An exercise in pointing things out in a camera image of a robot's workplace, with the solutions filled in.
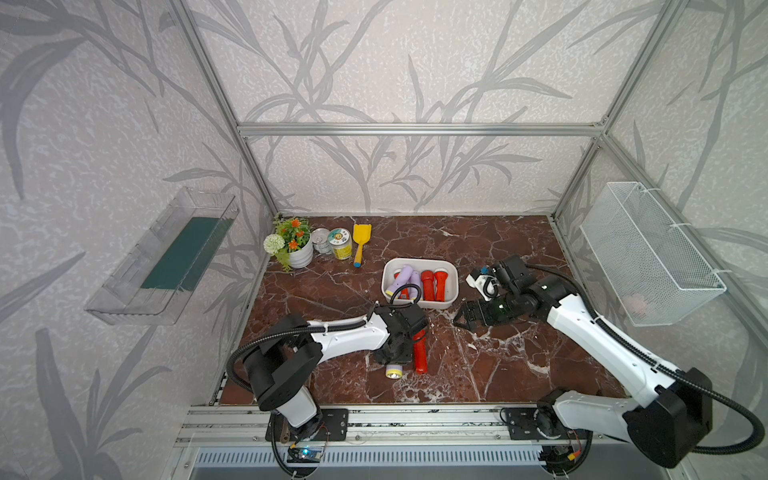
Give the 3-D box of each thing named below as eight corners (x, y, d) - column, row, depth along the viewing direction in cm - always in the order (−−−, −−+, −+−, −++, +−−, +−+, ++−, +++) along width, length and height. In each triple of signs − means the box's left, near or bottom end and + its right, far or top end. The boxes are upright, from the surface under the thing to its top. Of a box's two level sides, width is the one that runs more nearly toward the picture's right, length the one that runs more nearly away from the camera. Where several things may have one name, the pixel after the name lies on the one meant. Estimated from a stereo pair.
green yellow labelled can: (330, 260, 109) (325, 245, 102) (334, 242, 115) (329, 227, 108) (351, 260, 109) (347, 245, 102) (353, 242, 115) (350, 227, 108)
